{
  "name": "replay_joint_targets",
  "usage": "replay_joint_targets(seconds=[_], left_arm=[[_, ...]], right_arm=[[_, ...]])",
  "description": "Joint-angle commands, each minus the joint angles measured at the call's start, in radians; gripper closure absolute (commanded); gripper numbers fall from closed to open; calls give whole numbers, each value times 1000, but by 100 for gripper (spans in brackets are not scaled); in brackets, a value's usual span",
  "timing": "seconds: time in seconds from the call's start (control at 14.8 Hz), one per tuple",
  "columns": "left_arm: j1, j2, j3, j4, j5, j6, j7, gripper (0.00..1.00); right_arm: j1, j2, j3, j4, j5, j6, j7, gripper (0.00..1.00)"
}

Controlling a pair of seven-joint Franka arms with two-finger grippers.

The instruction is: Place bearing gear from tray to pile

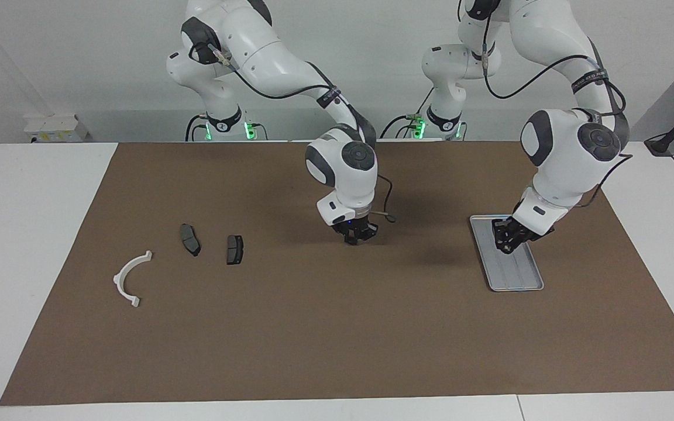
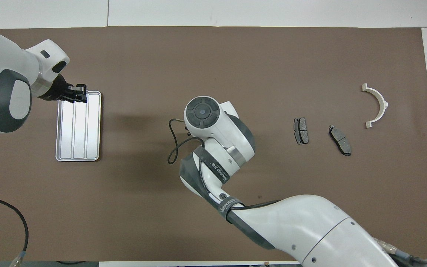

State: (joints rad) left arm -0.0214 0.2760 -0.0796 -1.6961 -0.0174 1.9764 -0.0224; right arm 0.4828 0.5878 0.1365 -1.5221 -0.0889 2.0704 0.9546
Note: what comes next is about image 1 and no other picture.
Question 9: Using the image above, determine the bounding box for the silver metal tray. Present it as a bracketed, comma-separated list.
[469, 215, 545, 292]

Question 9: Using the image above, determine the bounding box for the brown table mat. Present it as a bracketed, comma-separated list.
[0, 140, 674, 407]

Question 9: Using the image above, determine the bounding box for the dark grey rectangular brake pad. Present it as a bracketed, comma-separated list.
[226, 235, 245, 265]

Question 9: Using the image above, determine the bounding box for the dark grey curved brake pad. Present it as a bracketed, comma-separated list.
[180, 224, 201, 257]

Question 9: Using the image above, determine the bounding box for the white power box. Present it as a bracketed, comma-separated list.
[24, 114, 89, 144]

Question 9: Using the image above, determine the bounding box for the black left arm base cable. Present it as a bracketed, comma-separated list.
[379, 88, 434, 139]

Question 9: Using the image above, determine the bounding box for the black arm base cable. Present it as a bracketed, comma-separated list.
[379, 88, 434, 139]
[185, 114, 209, 141]

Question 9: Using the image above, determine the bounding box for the black right arm base cable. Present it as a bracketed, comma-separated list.
[185, 114, 209, 141]

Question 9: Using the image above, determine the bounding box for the white curved plastic bracket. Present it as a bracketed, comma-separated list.
[113, 250, 153, 308]

